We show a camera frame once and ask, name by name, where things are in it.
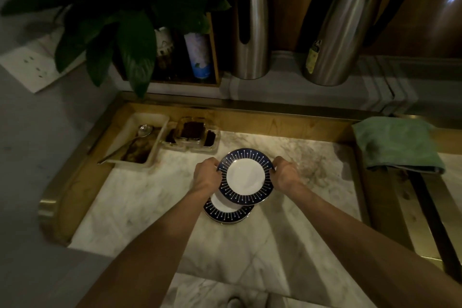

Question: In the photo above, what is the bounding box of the blue rimmed white plate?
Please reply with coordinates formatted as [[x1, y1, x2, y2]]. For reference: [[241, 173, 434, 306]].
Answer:
[[218, 148, 275, 207]]

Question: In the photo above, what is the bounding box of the green folded cloth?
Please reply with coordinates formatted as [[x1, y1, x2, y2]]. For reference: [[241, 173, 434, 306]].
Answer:
[[352, 116, 447, 175]]

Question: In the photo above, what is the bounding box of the person's right forearm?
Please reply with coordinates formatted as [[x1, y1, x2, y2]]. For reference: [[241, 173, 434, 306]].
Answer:
[[287, 184, 462, 308]]

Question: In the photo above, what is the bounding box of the person's left hand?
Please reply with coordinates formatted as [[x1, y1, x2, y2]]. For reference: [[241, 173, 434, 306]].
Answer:
[[192, 157, 222, 197]]

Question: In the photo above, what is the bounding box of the stack of blue rimmed plates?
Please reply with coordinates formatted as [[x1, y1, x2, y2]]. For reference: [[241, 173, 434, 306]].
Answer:
[[203, 194, 255, 226]]

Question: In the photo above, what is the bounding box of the green leafy plant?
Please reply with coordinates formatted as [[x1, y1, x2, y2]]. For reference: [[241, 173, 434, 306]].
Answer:
[[0, 0, 253, 99]]

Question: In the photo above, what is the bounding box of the white wall socket plate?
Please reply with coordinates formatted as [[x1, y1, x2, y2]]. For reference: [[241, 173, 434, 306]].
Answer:
[[0, 26, 88, 95]]

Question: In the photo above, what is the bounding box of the wide steel thermos jug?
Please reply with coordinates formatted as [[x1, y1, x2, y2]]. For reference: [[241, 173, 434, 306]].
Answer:
[[300, 0, 411, 87]]

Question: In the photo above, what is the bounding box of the wooden box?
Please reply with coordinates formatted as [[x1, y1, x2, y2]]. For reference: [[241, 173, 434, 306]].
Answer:
[[149, 12, 221, 87]]

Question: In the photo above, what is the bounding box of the clear glass dish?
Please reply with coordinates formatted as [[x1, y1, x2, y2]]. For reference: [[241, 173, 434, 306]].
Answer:
[[199, 129, 221, 152], [162, 127, 180, 150], [175, 116, 207, 145]]

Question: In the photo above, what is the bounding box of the metal spoon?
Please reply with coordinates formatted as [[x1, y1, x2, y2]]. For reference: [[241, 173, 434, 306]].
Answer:
[[97, 124, 154, 166]]

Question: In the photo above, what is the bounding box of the person's left forearm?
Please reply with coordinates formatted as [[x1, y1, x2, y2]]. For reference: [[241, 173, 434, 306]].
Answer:
[[77, 188, 214, 308]]

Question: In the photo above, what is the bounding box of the slim steel thermos jug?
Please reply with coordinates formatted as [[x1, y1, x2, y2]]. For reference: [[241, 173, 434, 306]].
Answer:
[[230, 0, 274, 80]]

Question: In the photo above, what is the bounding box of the person's right hand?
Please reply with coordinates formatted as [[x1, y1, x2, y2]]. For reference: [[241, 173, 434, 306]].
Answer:
[[271, 156, 302, 196]]

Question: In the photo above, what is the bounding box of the beige rectangular tray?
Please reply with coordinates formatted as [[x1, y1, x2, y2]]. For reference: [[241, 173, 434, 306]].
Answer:
[[104, 113, 170, 168]]

